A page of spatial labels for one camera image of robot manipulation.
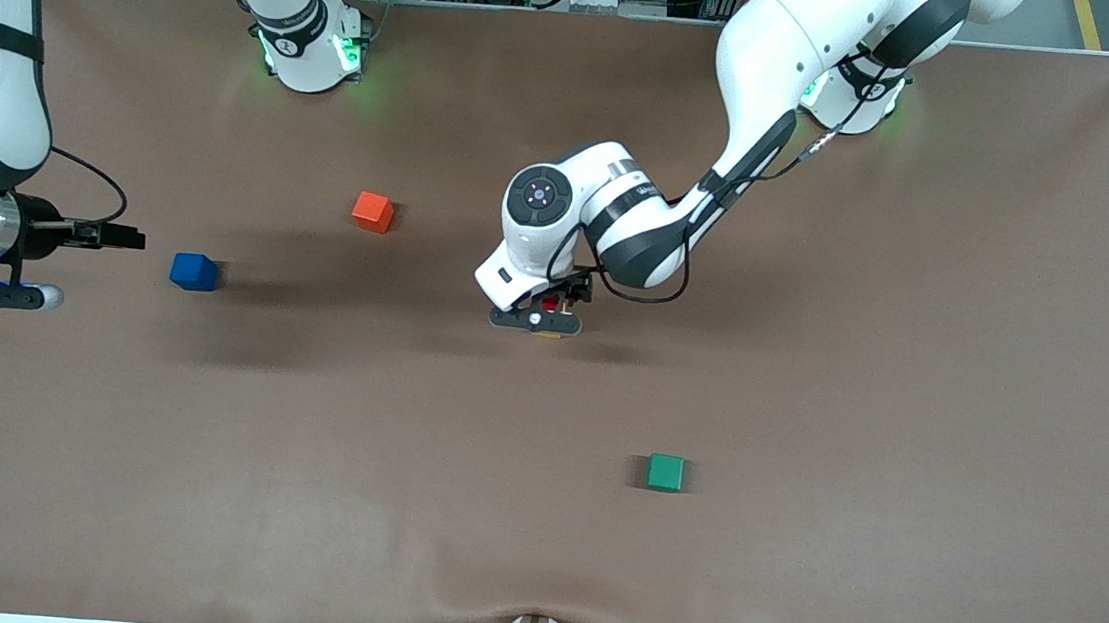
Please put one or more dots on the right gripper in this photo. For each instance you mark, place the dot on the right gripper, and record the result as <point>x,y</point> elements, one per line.
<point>42,229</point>

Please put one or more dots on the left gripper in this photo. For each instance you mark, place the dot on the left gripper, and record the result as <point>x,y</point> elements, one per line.
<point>575,289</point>

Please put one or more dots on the red wooden block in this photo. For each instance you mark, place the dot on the red wooden block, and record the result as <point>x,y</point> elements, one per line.
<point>551,302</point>

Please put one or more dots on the blue wooden block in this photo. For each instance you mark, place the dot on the blue wooden block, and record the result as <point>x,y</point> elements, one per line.
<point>194,272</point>

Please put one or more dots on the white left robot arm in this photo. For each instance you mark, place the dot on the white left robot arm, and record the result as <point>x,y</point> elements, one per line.
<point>788,51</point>

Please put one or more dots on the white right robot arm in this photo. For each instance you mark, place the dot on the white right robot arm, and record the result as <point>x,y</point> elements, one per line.
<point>6,103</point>

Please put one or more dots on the yellow wooden block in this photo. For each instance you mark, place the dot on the yellow wooden block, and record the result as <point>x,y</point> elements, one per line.
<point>545,335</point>

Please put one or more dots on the orange wooden block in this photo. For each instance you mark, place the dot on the orange wooden block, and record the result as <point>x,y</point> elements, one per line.
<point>372,212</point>

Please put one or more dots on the green wooden block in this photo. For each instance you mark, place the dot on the green wooden block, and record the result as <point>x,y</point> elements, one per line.
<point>665,473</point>

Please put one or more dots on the brown table mat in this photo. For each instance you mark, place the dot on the brown table mat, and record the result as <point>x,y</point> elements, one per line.
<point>403,439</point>

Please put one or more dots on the white connector block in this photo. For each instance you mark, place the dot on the white connector block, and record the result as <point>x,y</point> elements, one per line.
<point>592,0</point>

